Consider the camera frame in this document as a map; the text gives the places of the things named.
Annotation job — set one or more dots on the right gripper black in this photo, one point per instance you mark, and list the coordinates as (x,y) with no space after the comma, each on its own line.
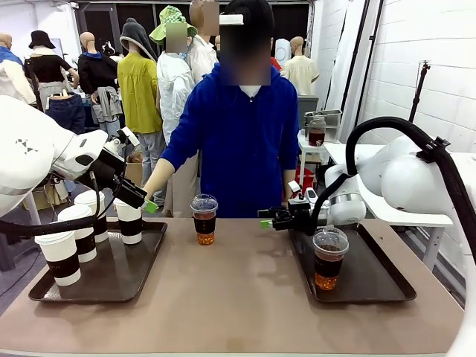
(295,218)

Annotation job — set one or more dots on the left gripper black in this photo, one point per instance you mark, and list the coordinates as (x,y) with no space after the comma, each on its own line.
(106,165)

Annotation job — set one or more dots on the white lidded paper coffee cup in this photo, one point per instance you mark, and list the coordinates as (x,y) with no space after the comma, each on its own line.
(61,245)
(130,227)
(83,198)
(87,245)

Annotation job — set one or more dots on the iced tea cup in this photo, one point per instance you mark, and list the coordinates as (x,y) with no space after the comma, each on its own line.
(205,223)
(329,260)

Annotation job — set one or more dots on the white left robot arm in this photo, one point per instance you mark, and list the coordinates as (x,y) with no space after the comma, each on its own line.
(22,160)

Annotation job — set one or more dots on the person's right forearm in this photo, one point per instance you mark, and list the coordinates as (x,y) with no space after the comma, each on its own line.
(160,178)

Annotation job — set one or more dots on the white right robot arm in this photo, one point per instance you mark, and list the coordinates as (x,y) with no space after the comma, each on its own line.
(409,178)

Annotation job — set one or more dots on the person's left forearm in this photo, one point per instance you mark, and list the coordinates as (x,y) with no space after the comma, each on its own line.
(289,182)

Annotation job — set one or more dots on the dark brown plastic serving tray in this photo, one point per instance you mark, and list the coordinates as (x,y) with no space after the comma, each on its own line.
(372,267)
(119,271)

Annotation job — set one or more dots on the person's right hand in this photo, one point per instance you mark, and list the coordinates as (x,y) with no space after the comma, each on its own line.
(150,193)

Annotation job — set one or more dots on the cardboard box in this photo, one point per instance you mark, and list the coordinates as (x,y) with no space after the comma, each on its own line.
(134,173)

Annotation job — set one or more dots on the red bag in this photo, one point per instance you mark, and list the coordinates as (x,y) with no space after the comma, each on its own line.
(306,176)

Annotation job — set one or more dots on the person in blue hoodie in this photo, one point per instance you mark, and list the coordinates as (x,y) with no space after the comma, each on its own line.
(238,148)

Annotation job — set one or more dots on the glass jar with brown liquid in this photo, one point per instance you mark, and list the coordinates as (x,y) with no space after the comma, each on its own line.
(317,135)

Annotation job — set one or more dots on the mannequin in yellow blouse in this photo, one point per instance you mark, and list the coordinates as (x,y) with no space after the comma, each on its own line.
(137,89)

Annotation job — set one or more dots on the grey bin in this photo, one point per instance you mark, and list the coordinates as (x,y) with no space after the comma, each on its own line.
(308,106)

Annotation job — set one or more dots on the metal basin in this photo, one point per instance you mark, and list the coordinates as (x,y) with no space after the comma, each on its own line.
(331,113)

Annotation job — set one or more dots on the mannequin in white coat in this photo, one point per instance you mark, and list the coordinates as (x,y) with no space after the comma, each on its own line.
(173,85)

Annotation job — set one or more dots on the blue jeans bust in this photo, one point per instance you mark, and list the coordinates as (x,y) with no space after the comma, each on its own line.
(67,111)

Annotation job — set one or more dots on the mannequin in black sweater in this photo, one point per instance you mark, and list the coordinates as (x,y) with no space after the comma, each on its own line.
(94,72)

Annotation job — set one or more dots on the mannequin in cream shirt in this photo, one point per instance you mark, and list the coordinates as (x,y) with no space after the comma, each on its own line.
(301,72)

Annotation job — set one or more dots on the mannequin in white shirt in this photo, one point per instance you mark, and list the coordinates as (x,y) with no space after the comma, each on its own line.
(201,56)

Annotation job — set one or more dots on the mannequin in black top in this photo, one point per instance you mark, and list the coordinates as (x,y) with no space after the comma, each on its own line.
(44,68)

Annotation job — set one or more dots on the green checked sun hat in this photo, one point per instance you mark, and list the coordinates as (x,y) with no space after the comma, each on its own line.
(167,18)

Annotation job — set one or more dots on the mannequin in white blue jacket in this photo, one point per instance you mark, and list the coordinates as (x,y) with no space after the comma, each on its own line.
(9,78)

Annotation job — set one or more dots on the black bucket hat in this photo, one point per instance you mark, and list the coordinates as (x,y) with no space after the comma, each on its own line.
(41,39)

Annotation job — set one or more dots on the black tripod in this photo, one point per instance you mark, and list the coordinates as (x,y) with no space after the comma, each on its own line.
(419,89)

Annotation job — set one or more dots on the white head-mounted device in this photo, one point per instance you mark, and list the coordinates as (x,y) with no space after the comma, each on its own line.
(230,19)

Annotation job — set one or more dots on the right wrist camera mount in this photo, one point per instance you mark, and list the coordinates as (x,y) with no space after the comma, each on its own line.
(303,193)

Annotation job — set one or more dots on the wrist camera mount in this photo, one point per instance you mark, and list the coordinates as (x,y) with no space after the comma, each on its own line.
(303,193)
(124,135)

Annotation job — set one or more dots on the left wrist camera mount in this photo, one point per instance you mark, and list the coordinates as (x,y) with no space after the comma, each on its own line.
(124,135)

